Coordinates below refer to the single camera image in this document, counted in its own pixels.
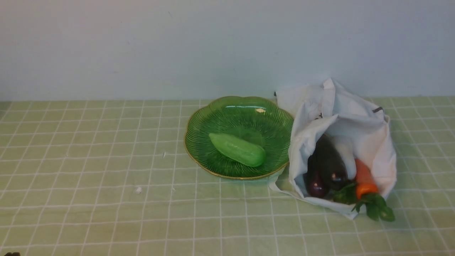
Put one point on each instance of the green and white checkered tablecloth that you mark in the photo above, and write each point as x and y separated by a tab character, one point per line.
112	178

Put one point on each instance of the long dark eggplant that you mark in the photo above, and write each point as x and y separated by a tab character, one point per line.
330	164

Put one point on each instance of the dark object at bottom-left corner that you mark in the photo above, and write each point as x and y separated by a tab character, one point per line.
13	254

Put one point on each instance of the green cucumber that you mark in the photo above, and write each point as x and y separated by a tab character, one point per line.
239	150

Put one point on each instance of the orange carrot with leaves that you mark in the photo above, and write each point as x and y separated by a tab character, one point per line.
368	195

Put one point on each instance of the green glass plate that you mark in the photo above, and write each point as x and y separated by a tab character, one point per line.
254	119

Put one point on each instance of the white radish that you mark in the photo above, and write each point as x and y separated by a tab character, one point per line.
345	148

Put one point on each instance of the small purple eggplant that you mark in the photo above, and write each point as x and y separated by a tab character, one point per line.
314	181

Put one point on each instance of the white cloth bag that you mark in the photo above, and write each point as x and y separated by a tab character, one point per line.
332	110

